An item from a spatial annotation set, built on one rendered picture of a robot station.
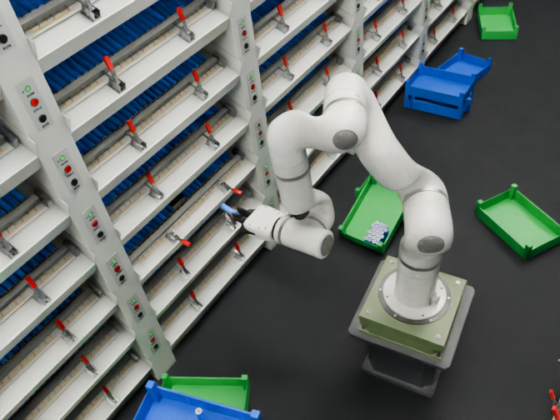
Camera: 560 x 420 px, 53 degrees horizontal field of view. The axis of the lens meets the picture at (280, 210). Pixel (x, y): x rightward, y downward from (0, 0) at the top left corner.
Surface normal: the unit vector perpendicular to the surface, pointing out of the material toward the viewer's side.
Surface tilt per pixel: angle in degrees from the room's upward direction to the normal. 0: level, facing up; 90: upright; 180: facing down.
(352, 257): 0
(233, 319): 0
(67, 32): 22
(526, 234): 0
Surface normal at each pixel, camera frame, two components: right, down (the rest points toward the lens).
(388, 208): -0.28, -0.46
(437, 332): -0.08, -0.70
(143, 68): 0.22, -0.51
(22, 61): 0.82, 0.35
